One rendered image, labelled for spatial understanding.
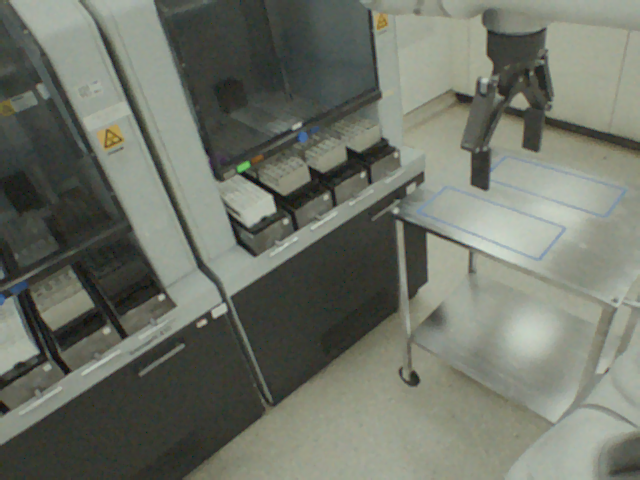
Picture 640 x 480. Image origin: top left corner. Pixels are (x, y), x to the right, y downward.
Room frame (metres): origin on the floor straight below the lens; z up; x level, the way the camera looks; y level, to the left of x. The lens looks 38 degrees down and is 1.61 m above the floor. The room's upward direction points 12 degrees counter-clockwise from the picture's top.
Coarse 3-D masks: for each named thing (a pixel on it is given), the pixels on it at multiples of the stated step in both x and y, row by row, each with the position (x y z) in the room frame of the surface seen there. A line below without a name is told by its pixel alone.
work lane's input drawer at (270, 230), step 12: (228, 216) 1.21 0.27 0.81; (264, 216) 1.14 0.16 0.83; (276, 216) 1.14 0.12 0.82; (288, 216) 1.15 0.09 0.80; (240, 228) 1.14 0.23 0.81; (252, 228) 1.11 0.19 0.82; (264, 228) 1.11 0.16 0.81; (276, 228) 1.12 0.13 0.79; (288, 228) 1.14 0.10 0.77; (252, 240) 1.08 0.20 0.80; (264, 240) 1.10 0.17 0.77; (276, 240) 1.12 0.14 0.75; (276, 252) 1.07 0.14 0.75
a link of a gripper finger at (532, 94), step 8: (528, 72) 0.60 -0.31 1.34; (528, 80) 0.61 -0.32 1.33; (536, 80) 0.62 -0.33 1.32; (528, 88) 0.62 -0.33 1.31; (536, 88) 0.63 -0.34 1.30; (528, 96) 0.64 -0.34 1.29; (536, 96) 0.63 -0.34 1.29; (528, 104) 0.66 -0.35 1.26; (536, 104) 0.64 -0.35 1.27; (544, 104) 0.64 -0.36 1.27
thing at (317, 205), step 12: (312, 192) 1.23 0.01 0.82; (324, 192) 1.23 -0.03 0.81; (288, 204) 1.21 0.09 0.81; (300, 204) 1.18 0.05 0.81; (312, 204) 1.20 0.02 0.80; (324, 204) 1.22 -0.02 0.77; (300, 216) 1.17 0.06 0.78; (312, 216) 1.19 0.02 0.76; (336, 216) 1.18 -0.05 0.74; (300, 228) 1.16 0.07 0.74; (312, 228) 1.14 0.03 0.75
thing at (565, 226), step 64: (448, 192) 1.09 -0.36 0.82; (512, 192) 1.03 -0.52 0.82; (576, 192) 0.97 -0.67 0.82; (512, 256) 0.79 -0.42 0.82; (576, 256) 0.75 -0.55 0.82; (448, 320) 1.09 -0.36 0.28; (512, 320) 1.03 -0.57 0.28; (576, 320) 0.97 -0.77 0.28; (512, 384) 0.79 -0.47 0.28; (576, 384) 0.74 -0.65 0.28
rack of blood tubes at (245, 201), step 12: (216, 180) 1.33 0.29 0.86; (228, 180) 1.32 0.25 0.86; (240, 180) 1.31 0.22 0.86; (228, 192) 1.25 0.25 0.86; (240, 192) 1.24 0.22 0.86; (252, 192) 1.22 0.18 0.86; (264, 192) 1.21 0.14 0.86; (228, 204) 1.27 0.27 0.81; (240, 204) 1.17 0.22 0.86; (252, 204) 1.16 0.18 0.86; (264, 204) 1.16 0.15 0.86; (240, 216) 1.19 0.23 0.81; (252, 216) 1.13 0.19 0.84
